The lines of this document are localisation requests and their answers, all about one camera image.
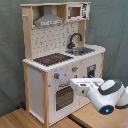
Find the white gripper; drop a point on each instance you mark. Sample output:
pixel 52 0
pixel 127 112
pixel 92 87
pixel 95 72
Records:
pixel 82 85

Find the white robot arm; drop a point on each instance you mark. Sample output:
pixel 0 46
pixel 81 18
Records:
pixel 105 96

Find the wooden toy kitchen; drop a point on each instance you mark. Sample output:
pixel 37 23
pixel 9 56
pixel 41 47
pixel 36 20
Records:
pixel 40 84

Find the grey ice dispenser panel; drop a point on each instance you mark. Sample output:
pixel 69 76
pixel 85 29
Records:
pixel 91 71

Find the right red oven knob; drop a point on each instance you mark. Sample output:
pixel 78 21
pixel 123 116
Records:
pixel 74 69

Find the red oven knob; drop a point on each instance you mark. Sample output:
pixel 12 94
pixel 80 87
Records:
pixel 56 75
pixel 74 69

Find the toy oven door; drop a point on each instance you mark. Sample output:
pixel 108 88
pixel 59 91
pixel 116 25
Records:
pixel 64 98

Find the white fridge door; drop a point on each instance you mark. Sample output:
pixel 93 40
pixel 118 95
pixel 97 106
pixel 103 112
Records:
pixel 94 60

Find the left red oven knob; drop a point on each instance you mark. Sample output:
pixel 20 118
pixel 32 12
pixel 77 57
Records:
pixel 56 75

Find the grey toy sink basin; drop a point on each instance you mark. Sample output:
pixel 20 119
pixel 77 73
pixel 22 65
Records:
pixel 79 51

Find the black toy stovetop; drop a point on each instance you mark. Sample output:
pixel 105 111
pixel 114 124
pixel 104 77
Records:
pixel 52 59

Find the toy microwave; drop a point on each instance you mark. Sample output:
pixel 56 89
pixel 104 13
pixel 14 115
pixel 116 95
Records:
pixel 78 11

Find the grey range hood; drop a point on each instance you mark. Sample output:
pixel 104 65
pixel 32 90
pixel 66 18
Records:
pixel 48 18

